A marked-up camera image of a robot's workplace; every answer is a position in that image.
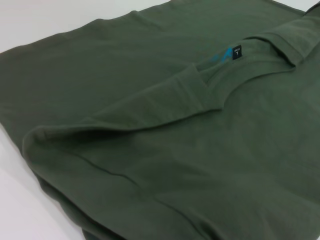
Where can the dark green FREE T-shirt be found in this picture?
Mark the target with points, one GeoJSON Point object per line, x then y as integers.
{"type": "Point", "coordinates": [175, 137]}

